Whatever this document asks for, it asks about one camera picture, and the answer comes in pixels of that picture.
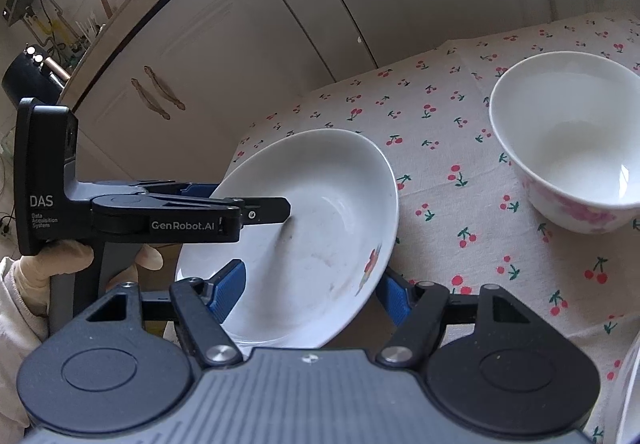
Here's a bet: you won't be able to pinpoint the white fruit plate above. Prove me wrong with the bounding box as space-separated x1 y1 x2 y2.
176 129 399 353

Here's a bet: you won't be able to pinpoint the white floral bowl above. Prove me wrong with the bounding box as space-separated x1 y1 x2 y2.
603 337 640 444

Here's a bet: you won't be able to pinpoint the white sleeved forearm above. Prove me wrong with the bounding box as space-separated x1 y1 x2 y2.
0 256 48 444

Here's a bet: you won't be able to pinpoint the white kitchen cabinets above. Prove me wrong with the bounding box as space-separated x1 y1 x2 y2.
62 0 639 182

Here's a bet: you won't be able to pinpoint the left gloved hand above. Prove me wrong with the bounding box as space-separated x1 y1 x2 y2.
6 240 94 316

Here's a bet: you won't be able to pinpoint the cherry print tablecloth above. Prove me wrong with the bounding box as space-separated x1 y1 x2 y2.
233 11 639 443

